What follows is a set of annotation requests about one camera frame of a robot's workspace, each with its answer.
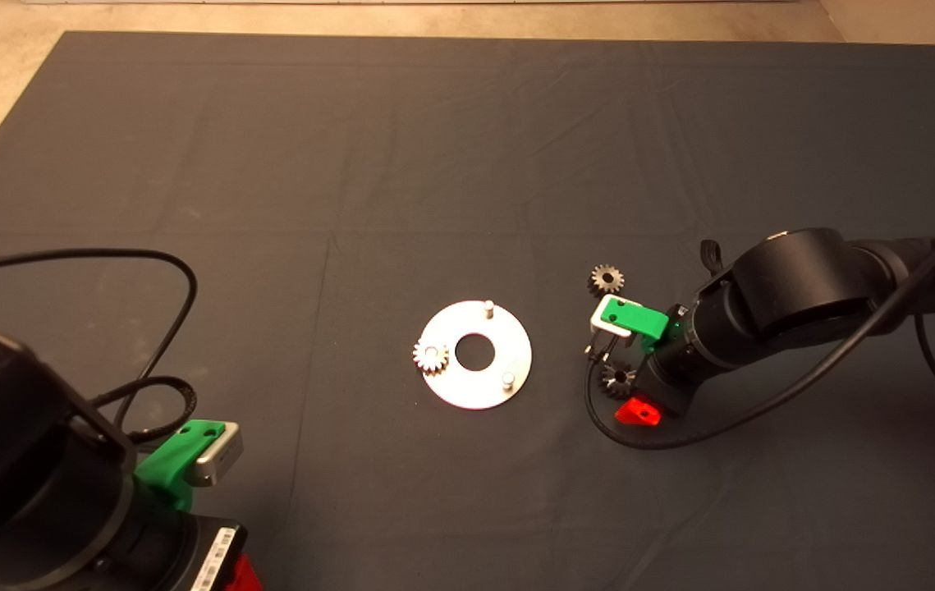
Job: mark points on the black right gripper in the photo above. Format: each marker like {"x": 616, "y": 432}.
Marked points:
{"x": 664, "y": 392}

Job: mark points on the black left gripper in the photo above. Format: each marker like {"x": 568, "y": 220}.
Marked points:
{"x": 213, "y": 558}

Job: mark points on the small steel planetary gear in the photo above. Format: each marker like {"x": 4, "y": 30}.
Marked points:
{"x": 431, "y": 358}
{"x": 607, "y": 279}
{"x": 618, "y": 379}

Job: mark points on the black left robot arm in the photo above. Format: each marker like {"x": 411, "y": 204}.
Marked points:
{"x": 16, "y": 460}

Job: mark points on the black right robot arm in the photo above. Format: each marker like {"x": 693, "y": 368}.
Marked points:
{"x": 795, "y": 287}

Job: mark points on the round metal carrier plate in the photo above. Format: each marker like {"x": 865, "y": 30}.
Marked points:
{"x": 508, "y": 353}

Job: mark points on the dark grey table cloth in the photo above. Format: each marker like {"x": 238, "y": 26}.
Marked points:
{"x": 467, "y": 148}

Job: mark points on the green right camera mount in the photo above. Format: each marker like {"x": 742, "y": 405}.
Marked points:
{"x": 639, "y": 318}

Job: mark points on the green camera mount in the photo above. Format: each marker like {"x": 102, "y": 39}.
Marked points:
{"x": 639, "y": 318}
{"x": 171, "y": 464}

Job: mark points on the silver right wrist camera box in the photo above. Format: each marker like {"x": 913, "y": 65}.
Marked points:
{"x": 601, "y": 316}

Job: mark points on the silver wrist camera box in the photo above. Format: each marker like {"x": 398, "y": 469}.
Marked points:
{"x": 601, "y": 316}
{"x": 221, "y": 460}

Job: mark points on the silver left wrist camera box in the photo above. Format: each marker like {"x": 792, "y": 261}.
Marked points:
{"x": 221, "y": 460}

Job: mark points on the green left camera mount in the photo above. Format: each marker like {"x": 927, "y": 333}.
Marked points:
{"x": 171, "y": 464}

